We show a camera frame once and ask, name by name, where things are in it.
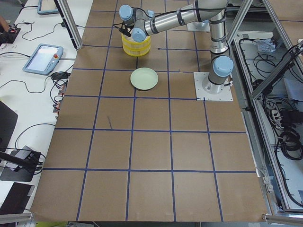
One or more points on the light green plate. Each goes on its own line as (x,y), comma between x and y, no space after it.
(144,78)

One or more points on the black power adapter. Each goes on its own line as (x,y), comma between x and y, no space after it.
(60,75)

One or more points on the blue teach pendant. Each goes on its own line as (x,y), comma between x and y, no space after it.
(44,59)
(47,7)

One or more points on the black laptop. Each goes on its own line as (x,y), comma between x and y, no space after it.
(8,121)

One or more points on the aluminium frame post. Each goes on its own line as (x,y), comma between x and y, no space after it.
(67,18)

